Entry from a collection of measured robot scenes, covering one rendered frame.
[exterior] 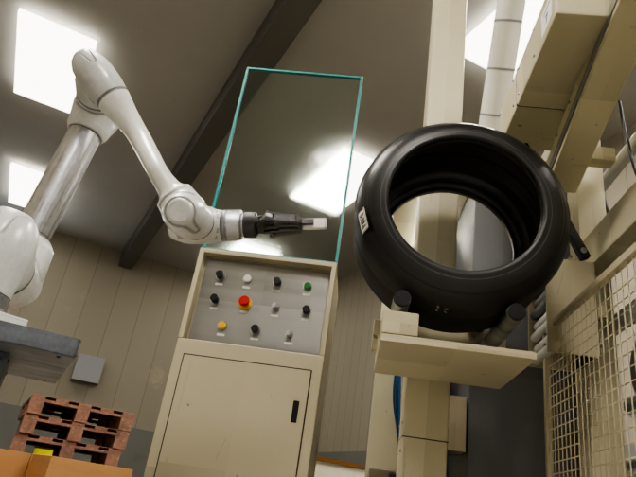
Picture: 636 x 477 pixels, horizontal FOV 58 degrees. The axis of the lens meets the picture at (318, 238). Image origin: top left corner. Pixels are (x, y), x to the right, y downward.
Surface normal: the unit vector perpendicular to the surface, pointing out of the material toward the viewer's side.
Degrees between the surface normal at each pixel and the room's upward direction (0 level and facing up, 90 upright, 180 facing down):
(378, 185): 90
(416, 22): 180
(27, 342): 90
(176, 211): 114
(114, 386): 90
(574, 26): 180
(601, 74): 162
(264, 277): 90
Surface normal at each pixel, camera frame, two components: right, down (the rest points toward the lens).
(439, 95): -0.04, -0.43
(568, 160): -0.15, 0.72
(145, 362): 0.46, -0.32
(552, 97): -0.14, 0.90
